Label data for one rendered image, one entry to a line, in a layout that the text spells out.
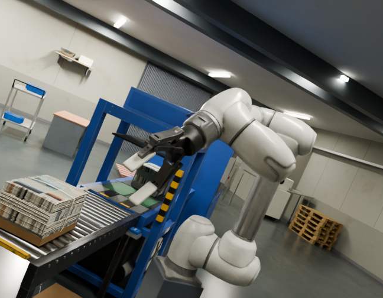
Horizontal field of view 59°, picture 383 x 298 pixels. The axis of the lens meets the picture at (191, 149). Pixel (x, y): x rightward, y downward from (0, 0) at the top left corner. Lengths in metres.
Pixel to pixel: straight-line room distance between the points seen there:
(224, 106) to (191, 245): 0.79
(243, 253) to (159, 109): 1.77
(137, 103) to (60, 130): 4.79
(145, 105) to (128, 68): 8.17
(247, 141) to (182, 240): 0.76
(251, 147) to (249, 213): 0.63
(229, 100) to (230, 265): 0.80
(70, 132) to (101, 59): 3.93
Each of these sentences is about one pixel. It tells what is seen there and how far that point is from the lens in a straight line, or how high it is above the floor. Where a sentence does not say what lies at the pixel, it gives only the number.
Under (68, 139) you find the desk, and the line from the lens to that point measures 7.68.
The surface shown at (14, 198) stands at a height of 0.97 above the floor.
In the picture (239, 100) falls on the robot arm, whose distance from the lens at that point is 0.92.
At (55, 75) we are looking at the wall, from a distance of 10.98.
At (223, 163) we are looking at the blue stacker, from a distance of 5.03.
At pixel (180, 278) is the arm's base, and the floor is 1.01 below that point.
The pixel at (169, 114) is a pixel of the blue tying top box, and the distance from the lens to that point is 2.92.
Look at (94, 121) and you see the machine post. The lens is 3.04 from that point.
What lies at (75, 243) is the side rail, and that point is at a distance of 2.01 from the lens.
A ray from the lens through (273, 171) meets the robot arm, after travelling 0.88.
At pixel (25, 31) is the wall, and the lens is 11.07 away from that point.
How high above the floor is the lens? 1.64
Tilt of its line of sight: 4 degrees down
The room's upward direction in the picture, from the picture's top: 23 degrees clockwise
